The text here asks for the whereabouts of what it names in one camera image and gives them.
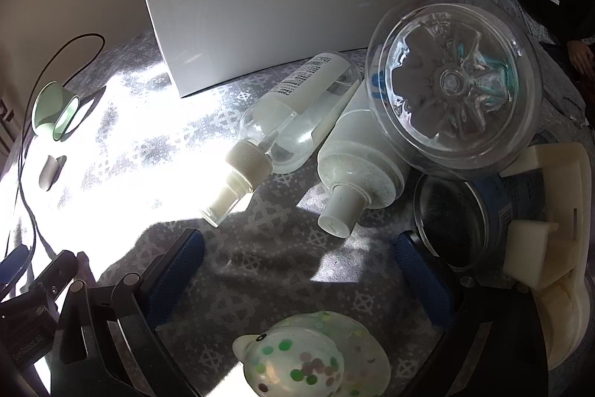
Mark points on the white foam pump bottle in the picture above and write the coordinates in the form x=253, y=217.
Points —
x=358, y=164

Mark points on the small white oval object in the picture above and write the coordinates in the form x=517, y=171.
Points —
x=49, y=173

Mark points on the white curved backdrop board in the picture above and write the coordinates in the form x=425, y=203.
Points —
x=279, y=6

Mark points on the black garment with white print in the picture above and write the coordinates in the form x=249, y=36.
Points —
x=534, y=6

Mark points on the blue can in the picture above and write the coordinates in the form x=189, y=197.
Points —
x=465, y=220

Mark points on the large clear plastic bottle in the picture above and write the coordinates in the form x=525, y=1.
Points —
x=453, y=83

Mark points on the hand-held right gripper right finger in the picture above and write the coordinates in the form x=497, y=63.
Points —
x=423, y=280

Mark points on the green round mirror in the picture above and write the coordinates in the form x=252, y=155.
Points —
x=46, y=104

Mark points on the cream tape dispenser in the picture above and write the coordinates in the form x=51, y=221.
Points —
x=571, y=201

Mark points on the clear spray bottle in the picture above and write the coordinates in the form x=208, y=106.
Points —
x=297, y=108

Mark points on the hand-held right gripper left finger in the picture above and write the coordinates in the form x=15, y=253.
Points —
x=179, y=276

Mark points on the white polka dot pouch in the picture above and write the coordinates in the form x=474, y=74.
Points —
x=302, y=360

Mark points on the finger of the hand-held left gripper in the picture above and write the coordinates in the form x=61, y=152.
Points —
x=14, y=261
x=58, y=269

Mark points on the grey patterned bed sheet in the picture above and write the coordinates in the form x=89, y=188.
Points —
x=260, y=266

